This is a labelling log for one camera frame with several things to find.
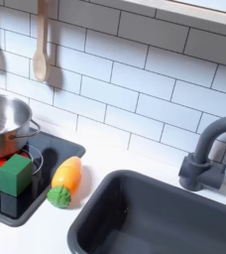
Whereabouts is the green wooden block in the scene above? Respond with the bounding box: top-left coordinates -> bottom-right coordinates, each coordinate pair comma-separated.
0,153 -> 34,198

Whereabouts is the orange toy carrot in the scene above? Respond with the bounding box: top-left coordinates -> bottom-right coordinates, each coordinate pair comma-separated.
47,156 -> 83,209

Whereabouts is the black stove top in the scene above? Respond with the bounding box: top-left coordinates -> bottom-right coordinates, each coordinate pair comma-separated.
0,131 -> 86,228

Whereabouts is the dark grey tap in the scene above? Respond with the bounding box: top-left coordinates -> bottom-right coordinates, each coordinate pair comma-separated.
177,114 -> 226,192

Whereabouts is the dark grey sink basin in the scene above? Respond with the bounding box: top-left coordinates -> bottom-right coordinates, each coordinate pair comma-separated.
66,169 -> 226,254

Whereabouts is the wooden spoon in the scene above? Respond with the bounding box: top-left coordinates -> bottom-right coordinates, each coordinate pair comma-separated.
32,0 -> 52,83

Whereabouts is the steel pot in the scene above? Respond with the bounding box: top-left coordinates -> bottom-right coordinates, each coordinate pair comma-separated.
0,93 -> 42,160

